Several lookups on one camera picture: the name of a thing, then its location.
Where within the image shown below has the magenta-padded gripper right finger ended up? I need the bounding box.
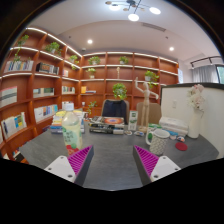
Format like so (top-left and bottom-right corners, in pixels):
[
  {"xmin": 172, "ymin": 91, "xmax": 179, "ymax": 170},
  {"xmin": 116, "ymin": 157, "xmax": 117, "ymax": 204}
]
[{"xmin": 132, "ymin": 145, "xmax": 182, "ymax": 186}]

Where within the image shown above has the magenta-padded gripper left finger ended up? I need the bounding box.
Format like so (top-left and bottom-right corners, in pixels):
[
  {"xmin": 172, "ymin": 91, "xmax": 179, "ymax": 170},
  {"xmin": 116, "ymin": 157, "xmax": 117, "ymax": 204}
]
[{"xmin": 43, "ymin": 145, "xmax": 95, "ymax": 187}]

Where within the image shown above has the clear drink bottle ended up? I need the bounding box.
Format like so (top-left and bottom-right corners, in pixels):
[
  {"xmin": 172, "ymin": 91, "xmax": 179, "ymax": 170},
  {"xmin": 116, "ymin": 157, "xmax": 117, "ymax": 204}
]
[{"xmin": 61, "ymin": 102, "xmax": 84, "ymax": 156}]

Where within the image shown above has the white mug with triangle pattern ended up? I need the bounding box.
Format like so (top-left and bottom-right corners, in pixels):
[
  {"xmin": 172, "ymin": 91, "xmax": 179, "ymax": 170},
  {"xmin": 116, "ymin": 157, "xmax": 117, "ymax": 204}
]
[{"xmin": 145, "ymin": 128, "xmax": 171, "ymax": 156}]

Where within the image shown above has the flat round red coaster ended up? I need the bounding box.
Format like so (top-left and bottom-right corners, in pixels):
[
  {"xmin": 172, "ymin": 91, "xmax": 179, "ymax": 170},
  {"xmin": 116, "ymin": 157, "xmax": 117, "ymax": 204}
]
[{"xmin": 175, "ymin": 142, "xmax": 189, "ymax": 152}]

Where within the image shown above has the green and white box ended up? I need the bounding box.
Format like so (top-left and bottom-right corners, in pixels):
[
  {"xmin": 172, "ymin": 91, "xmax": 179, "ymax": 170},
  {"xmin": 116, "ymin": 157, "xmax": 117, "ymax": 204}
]
[{"xmin": 148, "ymin": 123, "xmax": 163, "ymax": 131}]

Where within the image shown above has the tan chair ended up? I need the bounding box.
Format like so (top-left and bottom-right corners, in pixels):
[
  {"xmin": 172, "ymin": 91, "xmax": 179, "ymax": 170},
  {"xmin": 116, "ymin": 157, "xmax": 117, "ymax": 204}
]
[{"xmin": 135, "ymin": 101, "xmax": 163, "ymax": 126}]

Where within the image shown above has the tall green and white carton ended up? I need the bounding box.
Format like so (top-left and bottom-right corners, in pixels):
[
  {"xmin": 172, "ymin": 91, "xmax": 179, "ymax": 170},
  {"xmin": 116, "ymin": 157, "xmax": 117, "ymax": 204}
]
[{"xmin": 128, "ymin": 110, "xmax": 139, "ymax": 132}]

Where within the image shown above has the dark book stack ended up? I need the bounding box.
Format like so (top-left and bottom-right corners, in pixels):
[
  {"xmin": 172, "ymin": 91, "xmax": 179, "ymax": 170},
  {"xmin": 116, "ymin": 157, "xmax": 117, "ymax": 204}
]
[{"xmin": 88, "ymin": 115, "xmax": 126, "ymax": 135}]

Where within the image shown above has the wooden artist mannequin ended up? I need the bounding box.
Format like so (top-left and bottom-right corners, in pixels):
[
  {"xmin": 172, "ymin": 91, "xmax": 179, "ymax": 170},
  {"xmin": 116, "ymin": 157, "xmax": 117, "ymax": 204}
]
[{"xmin": 134, "ymin": 77, "xmax": 160, "ymax": 134}]

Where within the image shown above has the white curved partition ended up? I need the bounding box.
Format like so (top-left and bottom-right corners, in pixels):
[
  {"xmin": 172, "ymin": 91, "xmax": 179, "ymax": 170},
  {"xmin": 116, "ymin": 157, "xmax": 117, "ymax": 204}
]
[{"xmin": 159, "ymin": 83, "xmax": 224, "ymax": 159}]

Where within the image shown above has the pink and white flower bouquet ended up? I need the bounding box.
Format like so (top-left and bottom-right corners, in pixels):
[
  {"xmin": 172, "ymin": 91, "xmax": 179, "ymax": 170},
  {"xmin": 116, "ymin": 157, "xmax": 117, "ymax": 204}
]
[{"xmin": 185, "ymin": 83, "xmax": 206, "ymax": 113}]

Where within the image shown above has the dark office chair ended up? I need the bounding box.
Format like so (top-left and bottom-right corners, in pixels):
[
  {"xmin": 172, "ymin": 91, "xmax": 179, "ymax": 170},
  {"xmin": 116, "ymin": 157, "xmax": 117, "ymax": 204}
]
[{"xmin": 101, "ymin": 99, "xmax": 130, "ymax": 125}]

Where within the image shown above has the grey curtain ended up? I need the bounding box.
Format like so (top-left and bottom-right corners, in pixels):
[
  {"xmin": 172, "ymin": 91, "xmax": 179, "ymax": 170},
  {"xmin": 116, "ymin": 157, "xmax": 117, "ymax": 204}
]
[{"xmin": 191, "ymin": 64, "xmax": 219, "ymax": 84}]

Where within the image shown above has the wooden shelf unit with books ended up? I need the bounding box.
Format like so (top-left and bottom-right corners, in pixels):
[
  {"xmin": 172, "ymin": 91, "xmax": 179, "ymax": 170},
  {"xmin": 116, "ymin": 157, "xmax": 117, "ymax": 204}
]
[{"xmin": 0, "ymin": 27, "xmax": 180, "ymax": 161}]

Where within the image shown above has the black ceiling track light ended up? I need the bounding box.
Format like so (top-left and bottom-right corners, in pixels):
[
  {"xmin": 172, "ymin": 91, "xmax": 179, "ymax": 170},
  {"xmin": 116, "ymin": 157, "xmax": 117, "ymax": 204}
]
[{"xmin": 189, "ymin": 55, "xmax": 224, "ymax": 69}]

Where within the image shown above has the ceiling air vent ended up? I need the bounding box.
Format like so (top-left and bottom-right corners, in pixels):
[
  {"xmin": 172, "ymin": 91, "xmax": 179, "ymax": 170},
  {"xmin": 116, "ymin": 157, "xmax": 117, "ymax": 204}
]
[{"xmin": 141, "ymin": 22, "xmax": 167, "ymax": 33}]

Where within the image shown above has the branched ceiling lamp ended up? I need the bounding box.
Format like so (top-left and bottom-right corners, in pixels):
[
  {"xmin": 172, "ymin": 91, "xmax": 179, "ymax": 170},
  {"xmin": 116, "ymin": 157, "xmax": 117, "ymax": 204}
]
[{"xmin": 104, "ymin": 0, "xmax": 162, "ymax": 22}]

